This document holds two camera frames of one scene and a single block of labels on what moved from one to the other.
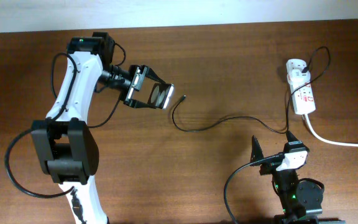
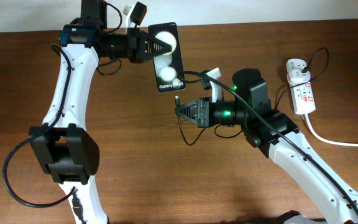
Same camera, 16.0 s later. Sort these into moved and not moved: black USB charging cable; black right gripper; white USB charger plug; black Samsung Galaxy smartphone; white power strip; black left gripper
Moved: black right gripper; black left gripper; black Samsung Galaxy smartphone; black USB charging cable
Not moved: white USB charger plug; white power strip
